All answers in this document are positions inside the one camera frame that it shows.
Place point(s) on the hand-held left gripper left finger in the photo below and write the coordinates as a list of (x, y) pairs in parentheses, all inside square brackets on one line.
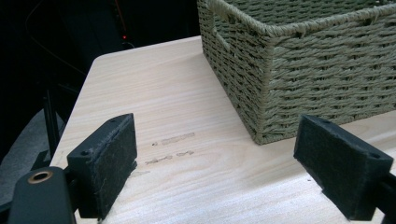
[(102, 168)]

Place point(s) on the green woven basket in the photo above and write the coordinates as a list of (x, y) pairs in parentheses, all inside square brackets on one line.
[(299, 62)]

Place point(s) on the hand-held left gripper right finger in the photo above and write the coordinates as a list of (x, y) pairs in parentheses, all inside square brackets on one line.
[(342, 168)]

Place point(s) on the black metal stand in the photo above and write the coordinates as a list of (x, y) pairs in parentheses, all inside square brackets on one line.
[(51, 124)]

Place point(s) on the grey cloth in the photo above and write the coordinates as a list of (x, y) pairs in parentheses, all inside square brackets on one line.
[(21, 155)]

